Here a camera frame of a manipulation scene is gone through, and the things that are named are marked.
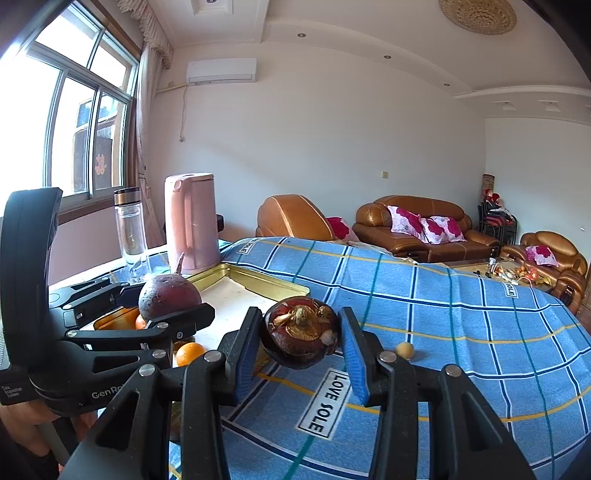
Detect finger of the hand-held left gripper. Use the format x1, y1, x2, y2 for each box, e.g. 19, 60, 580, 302
65, 302, 217, 376
48, 278, 141, 319

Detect glass bottle with metal lid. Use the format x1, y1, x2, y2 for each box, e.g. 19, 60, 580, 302
113, 186, 149, 284

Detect white wall air conditioner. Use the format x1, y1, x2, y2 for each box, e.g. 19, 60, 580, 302
186, 58, 257, 85

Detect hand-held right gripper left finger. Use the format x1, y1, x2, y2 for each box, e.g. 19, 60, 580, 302
60, 306, 264, 480

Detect air conditioner cord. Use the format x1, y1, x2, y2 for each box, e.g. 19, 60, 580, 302
179, 83, 189, 141

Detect floral pink white pillow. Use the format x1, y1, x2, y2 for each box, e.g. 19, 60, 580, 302
420, 216, 466, 244
525, 244, 559, 267
325, 216, 358, 241
387, 205, 428, 240

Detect brown leather sofa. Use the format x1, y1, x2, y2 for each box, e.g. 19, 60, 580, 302
352, 195, 502, 263

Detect blue plaid tablecloth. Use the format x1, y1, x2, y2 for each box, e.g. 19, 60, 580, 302
48, 235, 591, 480

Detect pink electric kettle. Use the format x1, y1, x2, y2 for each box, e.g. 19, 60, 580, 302
164, 173, 222, 275

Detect pink sheer curtain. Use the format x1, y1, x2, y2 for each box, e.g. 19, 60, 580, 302
115, 0, 175, 250

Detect brown rough water chestnut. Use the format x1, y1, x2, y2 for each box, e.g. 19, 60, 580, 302
261, 298, 343, 370

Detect cluttered coffee table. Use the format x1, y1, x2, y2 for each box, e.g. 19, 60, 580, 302
443, 258, 566, 294

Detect round woven ceiling medallion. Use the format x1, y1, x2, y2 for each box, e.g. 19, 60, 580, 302
438, 0, 517, 35

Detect sliding glass window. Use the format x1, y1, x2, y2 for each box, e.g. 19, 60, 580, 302
0, 0, 141, 199

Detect gold metal tin tray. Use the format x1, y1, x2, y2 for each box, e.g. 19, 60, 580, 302
92, 263, 311, 370

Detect stack of black chairs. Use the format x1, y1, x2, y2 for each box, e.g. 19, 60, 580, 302
478, 200, 518, 245

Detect purple passion fruit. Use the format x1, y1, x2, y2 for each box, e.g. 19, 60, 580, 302
139, 251, 204, 324

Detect brown leather armchair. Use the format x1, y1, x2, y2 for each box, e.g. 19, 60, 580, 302
501, 231, 588, 315
256, 194, 340, 243

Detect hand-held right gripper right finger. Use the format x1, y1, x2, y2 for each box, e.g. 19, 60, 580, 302
338, 306, 539, 480

